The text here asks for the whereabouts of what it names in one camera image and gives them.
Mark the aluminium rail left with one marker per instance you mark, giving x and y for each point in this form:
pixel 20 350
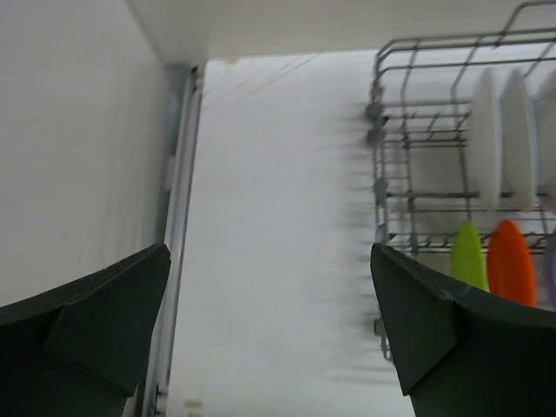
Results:
pixel 187 83

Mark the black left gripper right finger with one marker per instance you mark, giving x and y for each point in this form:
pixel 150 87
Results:
pixel 461 351

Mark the white plate orange sunburst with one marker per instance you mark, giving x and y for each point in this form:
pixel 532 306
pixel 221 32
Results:
pixel 544 107

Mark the orange plastic plate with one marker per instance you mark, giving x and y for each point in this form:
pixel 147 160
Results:
pixel 509 266

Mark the green plastic plate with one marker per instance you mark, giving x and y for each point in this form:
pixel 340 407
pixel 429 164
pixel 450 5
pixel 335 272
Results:
pixel 467 262

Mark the white plate blue rim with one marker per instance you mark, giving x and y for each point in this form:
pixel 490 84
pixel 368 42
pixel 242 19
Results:
pixel 520 151

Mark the grey wire dish rack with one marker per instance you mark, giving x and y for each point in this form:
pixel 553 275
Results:
pixel 435 130

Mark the white plate black rings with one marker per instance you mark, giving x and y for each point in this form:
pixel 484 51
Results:
pixel 488 139

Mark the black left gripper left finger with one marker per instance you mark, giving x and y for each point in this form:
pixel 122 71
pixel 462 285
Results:
pixel 80 349

